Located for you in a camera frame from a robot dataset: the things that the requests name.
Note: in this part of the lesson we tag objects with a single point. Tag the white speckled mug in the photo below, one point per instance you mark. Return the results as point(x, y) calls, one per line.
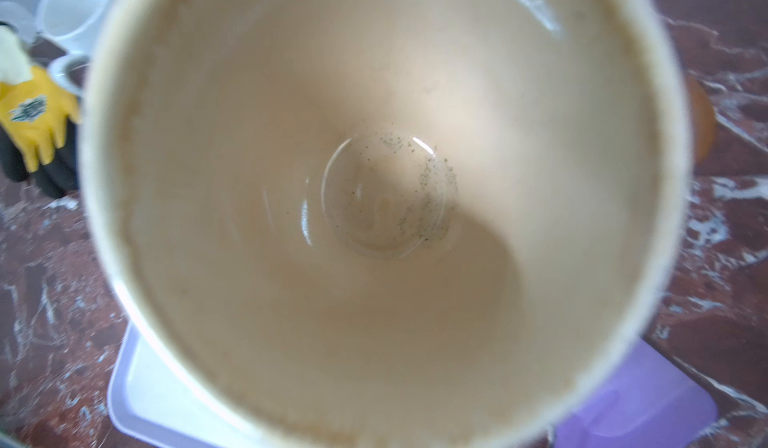
point(73, 25)

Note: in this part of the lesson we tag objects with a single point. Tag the purple mug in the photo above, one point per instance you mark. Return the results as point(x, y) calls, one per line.
point(68, 71)

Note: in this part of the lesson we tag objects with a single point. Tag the yellow work glove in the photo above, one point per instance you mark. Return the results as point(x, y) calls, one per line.
point(39, 121)

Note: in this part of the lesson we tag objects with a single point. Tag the beige mug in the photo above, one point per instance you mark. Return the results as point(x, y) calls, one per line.
point(387, 223)

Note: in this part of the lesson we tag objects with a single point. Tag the lavender plastic tray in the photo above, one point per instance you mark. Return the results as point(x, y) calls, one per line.
point(648, 402)

